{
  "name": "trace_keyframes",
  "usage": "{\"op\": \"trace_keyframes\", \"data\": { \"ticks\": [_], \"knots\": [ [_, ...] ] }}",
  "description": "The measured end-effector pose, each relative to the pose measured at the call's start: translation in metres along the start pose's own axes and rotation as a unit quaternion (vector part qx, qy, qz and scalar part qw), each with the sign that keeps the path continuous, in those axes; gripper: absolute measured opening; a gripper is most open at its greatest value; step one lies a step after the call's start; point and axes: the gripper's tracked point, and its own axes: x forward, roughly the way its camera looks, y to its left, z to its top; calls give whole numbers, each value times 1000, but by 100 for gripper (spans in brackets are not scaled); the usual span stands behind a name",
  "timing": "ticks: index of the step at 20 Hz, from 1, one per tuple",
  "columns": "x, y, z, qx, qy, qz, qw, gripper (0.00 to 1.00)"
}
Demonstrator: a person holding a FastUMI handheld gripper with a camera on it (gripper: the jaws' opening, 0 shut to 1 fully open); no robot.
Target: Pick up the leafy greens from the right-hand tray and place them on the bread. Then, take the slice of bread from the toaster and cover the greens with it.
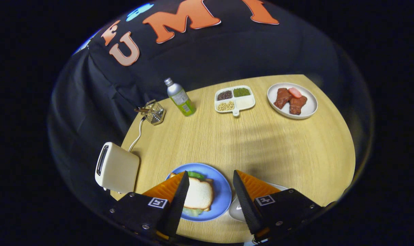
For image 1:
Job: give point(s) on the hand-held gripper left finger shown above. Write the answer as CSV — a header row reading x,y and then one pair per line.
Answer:
x,y
176,212

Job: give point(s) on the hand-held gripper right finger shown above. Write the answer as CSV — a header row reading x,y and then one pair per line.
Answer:
x,y
247,205

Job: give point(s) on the green lettuce leaf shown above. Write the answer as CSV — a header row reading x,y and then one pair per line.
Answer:
x,y
196,175

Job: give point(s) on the pale shallow bowl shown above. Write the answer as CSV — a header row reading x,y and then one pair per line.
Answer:
x,y
237,212

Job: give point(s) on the blue plate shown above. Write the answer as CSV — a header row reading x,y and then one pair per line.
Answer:
x,y
220,191

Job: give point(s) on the white bread slice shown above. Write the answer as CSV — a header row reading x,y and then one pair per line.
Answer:
x,y
172,175

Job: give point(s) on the white toaster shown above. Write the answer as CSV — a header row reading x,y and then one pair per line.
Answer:
x,y
119,169

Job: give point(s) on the pile of pale soybeans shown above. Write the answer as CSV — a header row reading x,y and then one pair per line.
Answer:
x,y
226,106

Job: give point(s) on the white divided tray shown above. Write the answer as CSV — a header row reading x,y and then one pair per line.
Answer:
x,y
245,102

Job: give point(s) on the brown meat piece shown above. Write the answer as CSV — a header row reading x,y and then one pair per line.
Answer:
x,y
282,98
297,105

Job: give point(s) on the pile of dark red beans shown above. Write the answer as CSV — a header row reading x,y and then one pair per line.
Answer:
x,y
224,95

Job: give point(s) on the green label metal bottle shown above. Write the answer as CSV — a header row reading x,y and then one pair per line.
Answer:
x,y
181,99

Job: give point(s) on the pile of green beans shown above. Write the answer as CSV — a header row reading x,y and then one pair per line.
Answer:
x,y
241,92

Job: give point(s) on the white round plate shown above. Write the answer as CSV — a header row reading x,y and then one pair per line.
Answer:
x,y
309,109

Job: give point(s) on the pink sausage slice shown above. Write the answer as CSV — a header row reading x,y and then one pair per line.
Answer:
x,y
295,92

